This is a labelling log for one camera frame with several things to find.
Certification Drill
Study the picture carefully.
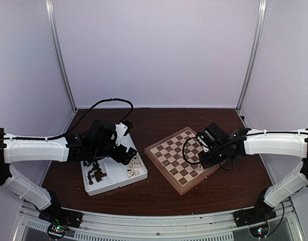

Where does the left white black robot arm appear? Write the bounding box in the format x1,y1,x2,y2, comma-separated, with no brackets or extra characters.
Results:
0,119,137,223

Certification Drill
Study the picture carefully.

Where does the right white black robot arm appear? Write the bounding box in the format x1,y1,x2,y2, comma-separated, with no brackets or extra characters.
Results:
195,123,308,222

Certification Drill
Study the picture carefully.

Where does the pile of light chess pieces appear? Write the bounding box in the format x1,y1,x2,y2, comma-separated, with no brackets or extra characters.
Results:
127,157,142,178

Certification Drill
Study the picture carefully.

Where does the pile of dark chess pieces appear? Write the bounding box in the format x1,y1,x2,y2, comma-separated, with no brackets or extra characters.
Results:
87,162,107,185

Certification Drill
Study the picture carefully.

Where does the wooden chess board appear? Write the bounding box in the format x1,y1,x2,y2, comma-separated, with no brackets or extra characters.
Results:
144,127,219,195

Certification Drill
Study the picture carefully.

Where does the right controller board with LEDs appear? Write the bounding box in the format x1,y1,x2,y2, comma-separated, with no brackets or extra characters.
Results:
249,226,269,239

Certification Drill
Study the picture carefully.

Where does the controller board with leds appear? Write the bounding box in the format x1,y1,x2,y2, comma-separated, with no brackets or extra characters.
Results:
47,224,68,239
249,226,269,239

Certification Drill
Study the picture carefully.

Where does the left controller board with LEDs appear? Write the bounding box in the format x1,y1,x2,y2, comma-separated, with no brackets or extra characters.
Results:
47,224,68,239

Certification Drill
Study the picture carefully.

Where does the white plastic compartment tray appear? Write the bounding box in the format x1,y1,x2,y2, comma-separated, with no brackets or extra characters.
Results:
79,133,148,197

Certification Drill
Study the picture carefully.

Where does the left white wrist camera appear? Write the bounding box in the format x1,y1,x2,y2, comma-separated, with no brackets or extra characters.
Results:
115,120,133,146

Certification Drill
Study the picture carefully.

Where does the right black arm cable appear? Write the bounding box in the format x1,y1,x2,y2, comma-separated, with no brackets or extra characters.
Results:
181,137,235,172

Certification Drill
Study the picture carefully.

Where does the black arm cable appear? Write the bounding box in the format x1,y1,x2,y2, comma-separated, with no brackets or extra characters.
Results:
181,137,235,172
63,98,134,138

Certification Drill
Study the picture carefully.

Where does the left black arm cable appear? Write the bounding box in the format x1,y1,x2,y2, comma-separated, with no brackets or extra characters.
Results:
63,98,134,138

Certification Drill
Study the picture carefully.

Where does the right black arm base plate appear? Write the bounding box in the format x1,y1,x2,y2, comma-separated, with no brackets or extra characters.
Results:
233,208,277,227

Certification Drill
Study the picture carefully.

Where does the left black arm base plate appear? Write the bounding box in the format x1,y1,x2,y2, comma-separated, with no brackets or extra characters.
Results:
39,209,83,228

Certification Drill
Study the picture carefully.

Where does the front aluminium frame rail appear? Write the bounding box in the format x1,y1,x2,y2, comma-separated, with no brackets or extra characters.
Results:
11,199,306,240

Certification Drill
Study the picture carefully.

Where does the right aluminium frame post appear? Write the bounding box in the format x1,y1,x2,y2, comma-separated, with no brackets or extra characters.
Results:
236,0,267,121

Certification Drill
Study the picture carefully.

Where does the aluminium frame post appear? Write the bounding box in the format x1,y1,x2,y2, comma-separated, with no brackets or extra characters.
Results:
45,0,77,112
236,0,267,121

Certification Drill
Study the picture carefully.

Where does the left aluminium frame post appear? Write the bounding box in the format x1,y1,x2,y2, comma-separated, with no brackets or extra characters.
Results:
45,0,77,112

